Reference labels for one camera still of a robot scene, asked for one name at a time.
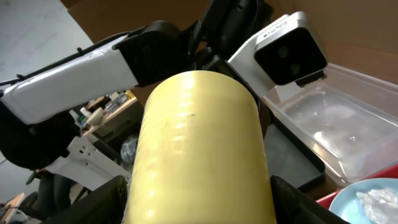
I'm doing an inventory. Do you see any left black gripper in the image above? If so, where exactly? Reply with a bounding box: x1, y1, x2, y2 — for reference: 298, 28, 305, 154
186, 0, 274, 68

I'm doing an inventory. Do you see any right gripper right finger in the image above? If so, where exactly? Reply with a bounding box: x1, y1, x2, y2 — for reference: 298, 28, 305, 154
271, 175, 348, 224

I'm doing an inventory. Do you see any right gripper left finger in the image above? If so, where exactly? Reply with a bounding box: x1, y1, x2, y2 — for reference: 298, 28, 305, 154
43, 175, 127, 224

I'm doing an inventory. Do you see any white napkin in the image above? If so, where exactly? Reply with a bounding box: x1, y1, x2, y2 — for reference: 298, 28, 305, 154
356, 188, 397, 224

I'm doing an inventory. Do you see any yellow plastic cup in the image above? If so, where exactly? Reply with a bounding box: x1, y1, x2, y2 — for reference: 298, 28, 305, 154
125, 71, 276, 223

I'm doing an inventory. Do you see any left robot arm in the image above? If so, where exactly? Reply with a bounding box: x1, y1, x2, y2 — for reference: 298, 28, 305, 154
1, 0, 274, 170

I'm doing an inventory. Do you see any black plastic tray bin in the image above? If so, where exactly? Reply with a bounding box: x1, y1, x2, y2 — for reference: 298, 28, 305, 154
263, 123, 326, 194

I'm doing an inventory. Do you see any light blue plate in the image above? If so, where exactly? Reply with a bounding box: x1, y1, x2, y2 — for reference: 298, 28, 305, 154
329, 178, 397, 224

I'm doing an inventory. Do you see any clear plastic bin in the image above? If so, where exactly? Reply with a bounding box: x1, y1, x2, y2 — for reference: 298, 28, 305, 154
263, 64, 397, 186

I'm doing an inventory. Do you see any red serving tray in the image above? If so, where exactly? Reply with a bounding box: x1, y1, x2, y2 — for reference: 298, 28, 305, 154
315, 164, 398, 210

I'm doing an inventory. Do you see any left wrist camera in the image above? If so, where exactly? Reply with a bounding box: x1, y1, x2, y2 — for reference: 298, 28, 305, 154
228, 11, 328, 96

